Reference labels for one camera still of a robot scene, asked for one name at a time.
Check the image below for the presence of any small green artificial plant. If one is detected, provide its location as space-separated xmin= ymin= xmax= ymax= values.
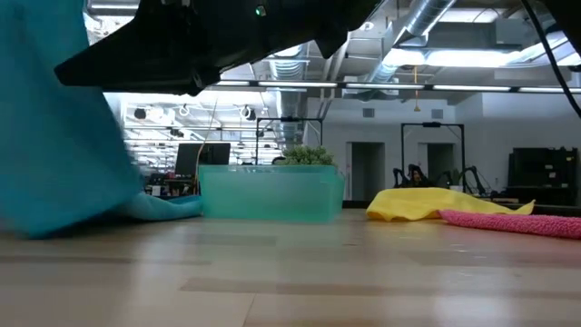
xmin=281 ymin=144 xmax=338 ymax=167

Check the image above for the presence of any silver ventilation duct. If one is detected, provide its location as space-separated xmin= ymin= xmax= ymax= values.
xmin=362 ymin=0 xmax=458 ymax=85

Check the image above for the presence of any blue microfiber towel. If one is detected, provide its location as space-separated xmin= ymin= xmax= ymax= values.
xmin=0 ymin=0 xmax=203 ymax=241

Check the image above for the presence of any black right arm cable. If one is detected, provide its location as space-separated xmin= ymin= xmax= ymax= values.
xmin=520 ymin=0 xmax=581 ymax=120

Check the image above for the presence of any yellow hanging cord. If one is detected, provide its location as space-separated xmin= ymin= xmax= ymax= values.
xmin=411 ymin=66 xmax=421 ymax=114

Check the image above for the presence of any teal translucent plastic bin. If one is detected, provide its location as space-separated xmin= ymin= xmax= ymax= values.
xmin=198 ymin=163 xmax=347 ymax=224

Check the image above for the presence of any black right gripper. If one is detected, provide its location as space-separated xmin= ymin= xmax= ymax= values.
xmin=54 ymin=0 xmax=283 ymax=97

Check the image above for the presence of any black background rig frame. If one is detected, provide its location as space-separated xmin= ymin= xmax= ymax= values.
xmin=399 ymin=121 xmax=466 ymax=193
xmin=255 ymin=116 xmax=325 ymax=166

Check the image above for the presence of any pink microfiber towel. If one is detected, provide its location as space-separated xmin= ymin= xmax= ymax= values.
xmin=438 ymin=209 xmax=581 ymax=242

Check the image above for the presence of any black beam with light strips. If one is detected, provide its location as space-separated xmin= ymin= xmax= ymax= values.
xmin=212 ymin=79 xmax=581 ymax=94

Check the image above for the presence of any yellow microfiber towel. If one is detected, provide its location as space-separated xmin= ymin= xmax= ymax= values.
xmin=366 ymin=186 xmax=537 ymax=223

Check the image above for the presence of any black background monitor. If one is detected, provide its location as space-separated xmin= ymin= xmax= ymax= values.
xmin=174 ymin=142 xmax=232 ymax=179

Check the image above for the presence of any black storage cabinet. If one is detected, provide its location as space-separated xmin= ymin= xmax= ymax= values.
xmin=507 ymin=146 xmax=580 ymax=206

